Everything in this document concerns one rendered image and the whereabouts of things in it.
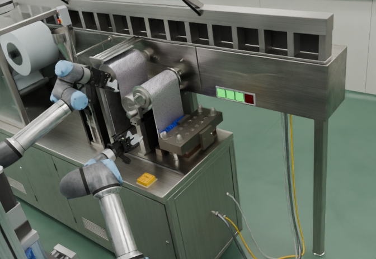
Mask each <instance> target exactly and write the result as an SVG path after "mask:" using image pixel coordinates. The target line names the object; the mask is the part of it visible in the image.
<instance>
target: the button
mask: <svg viewBox="0 0 376 259"><path fill-rule="evenodd" d="M155 179H156V178H155V176H153V175H150V174H148V173H145V174H143V175H142V176H141V177H139V178H138V179H137V182H138V183H139V184H141V185H144V186H146V187H148V186H149V185H150V184H151V183H152V182H153V181H154V180H155Z"/></svg>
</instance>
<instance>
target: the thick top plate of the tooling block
mask: <svg viewBox="0 0 376 259"><path fill-rule="evenodd" d="M203 110H204V111H203V112H198V110H196V111H194V112H193V113H192V114H191V115H190V118H189V119H188V120H187V121H186V122H184V123H183V124H182V125H176V126H175V127H174V128H173V129H171V130H170V131H169V132H167V134H168V137H169V138H168V139H167V140H163V139H162V138H159V140H158V142H159V147H160V149H163V150H166V151H169V152H171V153H174V154H178V155H180V156H183V155H184V154H185V153H186V152H187V151H188V150H190V149H191V148H192V147H193V146H194V145H195V144H196V143H198V142H199V141H200V136H199V133H200V132H201V131H202V130H204V129H205V128H206V127H207V126H208V125H212V128H213V129H214V128H215V127H216V126H217V125H219V124H220V123H221V122H222V121H223V115H222V112H220V111H216V113H217V114H216V115H211V114H210V111H211V109H207V108H204V107H203ZM178 134H180V135H181V136H182V139H183V142H182V143H177V140H176V138H177V135H178Z"/></svg>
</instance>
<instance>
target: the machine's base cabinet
mask: <svg viewBox="0 0 376 259"><path fill-rule="evenodd" d="M77 168H80V167H79V166H77V165H75V164H73V163H70V162H68V161H65V160H63V159H61V158H59V157H56V156H54V155H52V154H50V153H48V152H45V151H43V150H41V149H39V148H36V147H34V146H31V147H30V148H29V149H27V150H26V151H25V152H24V153H23V157H21V158H20V159H19V160H18V161H17V162H15V163H14V164H12V165H10V166H9V167H7V168H5V169H4V174H5V176H6V178H7V181H8V183H9V185H10V187H11V189H12V192H13V194H14V195H16V196H18V197H19V198H21V199H23V200H25V201H26V202H28V203H29V204H31V205H33V206H34V207H36V208H38V209H40V210H41V211H43V212H45V213H47V214H48V215H50V216H52V217H53V218H55V219H57V220H58V221H60V222H62V223H64V224H65V225H67V226H69V227H71V228H72V229H74V230H76V231H77V232H79V233H80V234H83V235H84V236H86V237H87V238H89V239H91V240H93V241H94V242H96V243H98V244H100V245H101V246H103V247H105V248H107V249H108V250H110V251H111V252H113V253H115V252H114V249H113V246H112V243H111V239H110V236H109V233H108V230H107V226H106V223H105V220H104V216H103V214H102V210H101V207H100V204H99V201H98V200H97V199H95V198H93V194H90V195H87V196H83V197H76V198H74V199H67V198H66V197H65V196H63V195H62V194H61V192H60V189H59V184H60V182H61V180H62V178H63V177H64V176H65V175H67V174H68V173H69V172H71V171H73V170H74V169H77ZM120 186H121V190H120V192H119V195H120V198H121V201H122V203H123V207H124V210H125V213H126V217H127V219H128V222H129V225H130V229H131V232H132V234H133V237H134V240H135V244H136V246H137V250H138V251H139V252H141V253H143V255H144V258H145V257H148V258H149V259H219V258H220V256H221V255H222V254H223V253H224V251H225V250H226V249H227V248H228V247H229V245H230V244H231V243H232V242H233V241H234V239H233V237H232V234H231V232H230V230H229V229H228V227H227V226H226V224H225V223H224V221H222V220H221V218H220V217H218V216H215V213H216V212H217V211H218V212H219V214H220V215H221V216H222V217H223V215H226V216H227V218H228V219H230V220H231V221H232V222H233V223H234V224H235V226H236V227H237V228H238V230H239V232H241V230H242V229H243V226H242V216H241V211H240V209H239V207H238V206H237V204H236V203H235V201H234V200H233V199H232V198H231V197H230V196H227V195H226V193H227V192H229V193H230V195H231V196H233V197H234V199H235V200H236V201H237V202H238V204H239V205H240V199H239V188H238V178H237V167H236V156H235V151H234V140H233V139H232V140H231V141H230V142H228V143H227V144H226V145H225V146H224V147H223V148H222V149H221V150H220V151H219V152H218V153H217V154H216V155H215V156H214V157H213V158H212V159H210V160H209V161H208V162H207V163H206V164H205V165H204V166H203V167H202V168H201V169H199V170H198V171H197V172H196V173H195V174H194V175H193V176H192V177H191V178H190V179H189V180H188V181H187V182H186V183H185V184H184V185H182V186H181V187H180V188H179V189H178V190H177V191H176V192H175V193H174V194H173V195H172V196H171V197H170V198H169V199H168V200H167V201H166V202H165V203H161V202H159V201H157V200H154V199H152V198H150V197H147V196H145V195H143V194H140V193H138V192H136V191H134V190H131V189H129V188H127V187H125V186H122V185H120ZM240 207H241V205H240Z"/></svg>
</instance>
